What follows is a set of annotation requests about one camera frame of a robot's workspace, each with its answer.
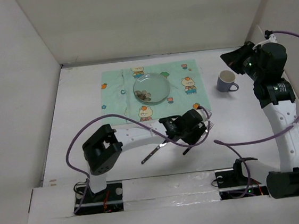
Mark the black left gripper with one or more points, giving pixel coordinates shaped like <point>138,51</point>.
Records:
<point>197,130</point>

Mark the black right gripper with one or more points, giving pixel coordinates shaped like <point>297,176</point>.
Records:
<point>233,58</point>

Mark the steel fork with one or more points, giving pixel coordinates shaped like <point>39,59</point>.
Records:
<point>199,133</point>

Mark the steel table knife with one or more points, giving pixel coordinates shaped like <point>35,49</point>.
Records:
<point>153,152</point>

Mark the purple ceramic mug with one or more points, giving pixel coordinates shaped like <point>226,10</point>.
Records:
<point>226,82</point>

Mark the green cartoon print placemat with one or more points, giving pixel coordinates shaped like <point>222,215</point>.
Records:
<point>187,91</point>

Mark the green floral ceramic plate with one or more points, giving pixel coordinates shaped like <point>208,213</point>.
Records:
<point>151,88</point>

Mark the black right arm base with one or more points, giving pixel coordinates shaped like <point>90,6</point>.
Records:
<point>232,182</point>

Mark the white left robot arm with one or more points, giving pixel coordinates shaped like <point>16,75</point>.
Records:
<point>105,146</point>

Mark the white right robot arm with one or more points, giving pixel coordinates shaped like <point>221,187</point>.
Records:
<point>277,100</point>

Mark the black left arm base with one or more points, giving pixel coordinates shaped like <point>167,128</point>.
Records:
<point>109,200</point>

